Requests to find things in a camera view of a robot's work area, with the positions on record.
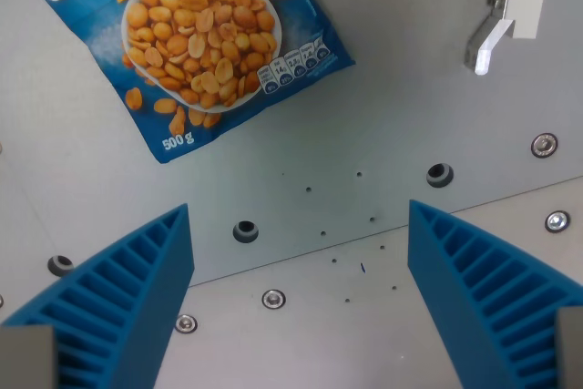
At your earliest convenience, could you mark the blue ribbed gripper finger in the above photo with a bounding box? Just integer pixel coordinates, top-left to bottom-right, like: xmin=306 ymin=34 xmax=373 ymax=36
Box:
xmin=407 ymin=199 xmax=583 ymax=389
xmin=0 ymin=203 xmax=196 ymax=389

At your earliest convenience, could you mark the grey rubber grommet hole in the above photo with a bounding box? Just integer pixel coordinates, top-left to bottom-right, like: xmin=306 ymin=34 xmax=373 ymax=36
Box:
xmin=47 ymin=254 xmax=76 ymax=277
xmin=232 ymin=220 xmax=260 ymax=244

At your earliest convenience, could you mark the silver countersunk screw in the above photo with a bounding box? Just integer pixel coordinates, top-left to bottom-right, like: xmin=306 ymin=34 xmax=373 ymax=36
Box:
xmin=545 ymin=210 xmax=571 ymax=235
xmin=175 ymin=313 xmax=199 ymax=334
xmin=261 ymin=289 xmax=287 ymax=311
xmin=530 ymin=132 xmax=559 ymax=158

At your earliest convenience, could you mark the blue peanut bag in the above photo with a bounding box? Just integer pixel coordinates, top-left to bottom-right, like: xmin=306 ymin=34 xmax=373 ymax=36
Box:
xmin=5 ymin=0 xmax=357 ymax=165

